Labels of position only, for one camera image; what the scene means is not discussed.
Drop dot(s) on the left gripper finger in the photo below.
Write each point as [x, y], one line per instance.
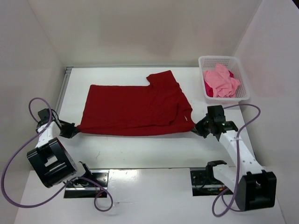
[71, 135]
[71, 128]

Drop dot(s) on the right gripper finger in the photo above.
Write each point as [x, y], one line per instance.
[198, 126]
[197, 132]

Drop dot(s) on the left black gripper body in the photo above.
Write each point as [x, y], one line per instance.
[65, 130]

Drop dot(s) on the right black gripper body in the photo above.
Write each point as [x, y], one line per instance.
[205, 129]

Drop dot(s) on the dark red t shirt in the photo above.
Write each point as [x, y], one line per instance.
[156, 109]

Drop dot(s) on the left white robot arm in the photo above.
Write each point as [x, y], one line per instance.
[50, 160]

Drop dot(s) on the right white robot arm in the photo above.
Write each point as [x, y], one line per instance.
[252, 186]

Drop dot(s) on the crimson t shirt in basket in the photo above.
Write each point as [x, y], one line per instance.
[209, 90]

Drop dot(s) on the pink t shirt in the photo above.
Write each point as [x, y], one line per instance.
[222, 84]

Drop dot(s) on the white plastic basket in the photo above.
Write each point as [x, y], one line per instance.
[234, 65]

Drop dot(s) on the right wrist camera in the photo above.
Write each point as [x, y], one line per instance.
[216, 113]

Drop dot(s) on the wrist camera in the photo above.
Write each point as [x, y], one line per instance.
[216, 113]
[45, 115]

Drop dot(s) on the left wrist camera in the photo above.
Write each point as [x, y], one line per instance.
[45, 115]

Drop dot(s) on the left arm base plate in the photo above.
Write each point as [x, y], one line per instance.
[84, 189]

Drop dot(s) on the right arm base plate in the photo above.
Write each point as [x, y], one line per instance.
[201, 186]

